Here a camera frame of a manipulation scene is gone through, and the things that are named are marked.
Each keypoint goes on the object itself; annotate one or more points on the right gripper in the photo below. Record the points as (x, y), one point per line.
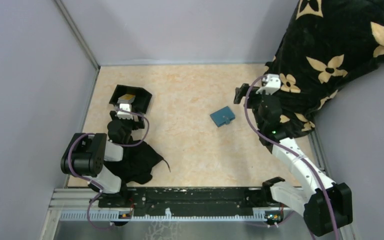
(242, 91)

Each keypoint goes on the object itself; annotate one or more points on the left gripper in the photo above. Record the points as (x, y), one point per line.
(136, 124)

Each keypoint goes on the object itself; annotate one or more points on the black card tray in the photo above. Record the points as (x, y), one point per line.
(138, 97)

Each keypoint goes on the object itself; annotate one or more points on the yellow credit card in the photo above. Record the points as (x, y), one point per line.
(126, 99)

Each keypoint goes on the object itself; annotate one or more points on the blue card holder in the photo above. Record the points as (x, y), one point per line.
(223, 116)

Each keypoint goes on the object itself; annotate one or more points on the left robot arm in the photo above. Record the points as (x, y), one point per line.
(87, 153)

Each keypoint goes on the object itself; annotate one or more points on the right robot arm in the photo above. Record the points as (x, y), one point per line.
(324, 204)

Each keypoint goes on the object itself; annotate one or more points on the black cloth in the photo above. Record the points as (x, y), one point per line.
(136, 165)

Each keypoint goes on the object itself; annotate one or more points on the black floral blanket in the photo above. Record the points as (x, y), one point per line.
(327, 44)

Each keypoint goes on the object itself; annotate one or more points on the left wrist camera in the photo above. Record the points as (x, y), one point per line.
(124, 111)

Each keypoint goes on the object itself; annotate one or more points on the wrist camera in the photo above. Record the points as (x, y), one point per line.
(124, 111)
(270, 84)

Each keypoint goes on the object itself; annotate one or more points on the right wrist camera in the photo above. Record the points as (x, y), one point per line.
(270, 84)

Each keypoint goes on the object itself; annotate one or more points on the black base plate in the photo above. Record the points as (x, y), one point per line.
(189, 201)

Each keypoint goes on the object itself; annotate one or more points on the aluminium frame rail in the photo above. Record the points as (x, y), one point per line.
(81, 203)

